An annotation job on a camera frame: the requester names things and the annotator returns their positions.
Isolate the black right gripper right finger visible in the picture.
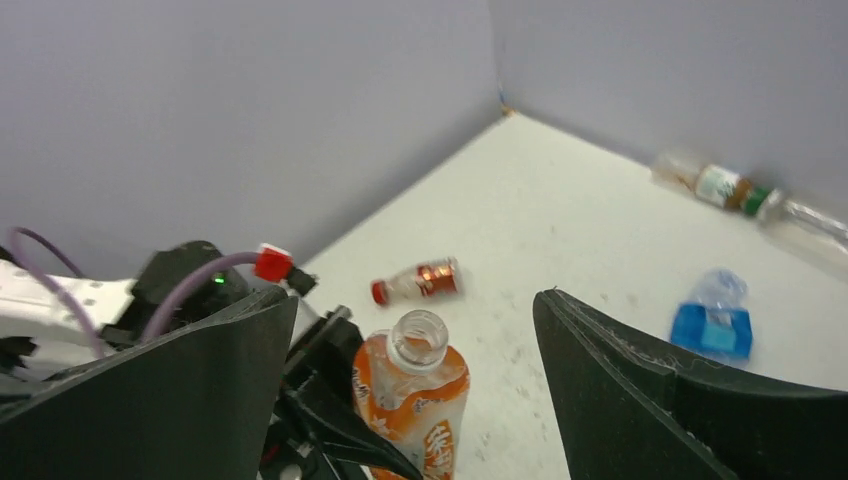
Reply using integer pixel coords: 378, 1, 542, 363
533, 289, 847, 479

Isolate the clear bottle red label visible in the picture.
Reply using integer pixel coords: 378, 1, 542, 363
370, 257, 462, 306

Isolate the clear bottle at wall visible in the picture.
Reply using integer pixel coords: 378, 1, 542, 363
757, 190, 847, 277

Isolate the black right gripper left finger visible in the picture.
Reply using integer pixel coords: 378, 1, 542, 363
1, 287, 298, 479

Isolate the clear bottle green label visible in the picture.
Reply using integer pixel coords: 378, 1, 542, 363
651, 151, 785, 218

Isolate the crushed blue label bottle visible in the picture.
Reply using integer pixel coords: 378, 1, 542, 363
669, 269, 753, 366

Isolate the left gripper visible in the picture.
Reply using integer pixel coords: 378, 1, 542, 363
261, 306, 423, 479

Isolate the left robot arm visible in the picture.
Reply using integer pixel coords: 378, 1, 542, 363
1, 241, 421, 479

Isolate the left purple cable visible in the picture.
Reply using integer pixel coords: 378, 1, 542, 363
6, 227, 263, 359

